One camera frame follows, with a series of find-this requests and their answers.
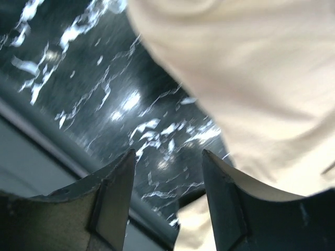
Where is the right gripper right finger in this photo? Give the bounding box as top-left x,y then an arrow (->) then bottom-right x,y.
202,150 -> 334,250

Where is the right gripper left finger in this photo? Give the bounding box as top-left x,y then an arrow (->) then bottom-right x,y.
1,150 -> 135,250

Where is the black marble mat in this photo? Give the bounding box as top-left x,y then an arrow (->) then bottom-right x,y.
1,1 -> 227,228

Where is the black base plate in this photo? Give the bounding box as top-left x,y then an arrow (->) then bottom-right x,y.
1,102 -> 177,250

